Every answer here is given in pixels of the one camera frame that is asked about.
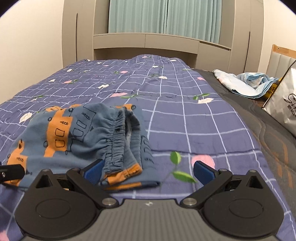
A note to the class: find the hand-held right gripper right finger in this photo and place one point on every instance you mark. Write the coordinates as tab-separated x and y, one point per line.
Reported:
203	171

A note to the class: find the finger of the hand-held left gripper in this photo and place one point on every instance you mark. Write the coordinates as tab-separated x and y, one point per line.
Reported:
12	172

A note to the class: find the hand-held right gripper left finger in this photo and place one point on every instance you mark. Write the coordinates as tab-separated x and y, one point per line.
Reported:
94	170

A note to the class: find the blue pants with orange print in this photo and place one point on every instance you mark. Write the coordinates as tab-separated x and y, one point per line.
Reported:
57	143

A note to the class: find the purple plaid floral quilt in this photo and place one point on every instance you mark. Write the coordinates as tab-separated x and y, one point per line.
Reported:
173	115

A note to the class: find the dark grey mattress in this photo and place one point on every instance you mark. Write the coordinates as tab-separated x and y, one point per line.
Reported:
266	129

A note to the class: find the light blue cloth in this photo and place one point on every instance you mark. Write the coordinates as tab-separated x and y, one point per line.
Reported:
245	83

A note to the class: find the silver plastic bag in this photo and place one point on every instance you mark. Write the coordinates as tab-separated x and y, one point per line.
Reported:
282	109

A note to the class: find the yellow packet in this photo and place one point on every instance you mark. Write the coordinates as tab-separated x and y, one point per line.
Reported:
274	89

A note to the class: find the beige built-in cabinet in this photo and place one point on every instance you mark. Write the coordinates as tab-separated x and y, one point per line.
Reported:
120	40

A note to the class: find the grey padded headboard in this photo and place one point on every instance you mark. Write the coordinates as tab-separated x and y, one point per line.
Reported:
281	62

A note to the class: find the teal curtain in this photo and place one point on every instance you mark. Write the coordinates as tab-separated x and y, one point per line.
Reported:
168	16

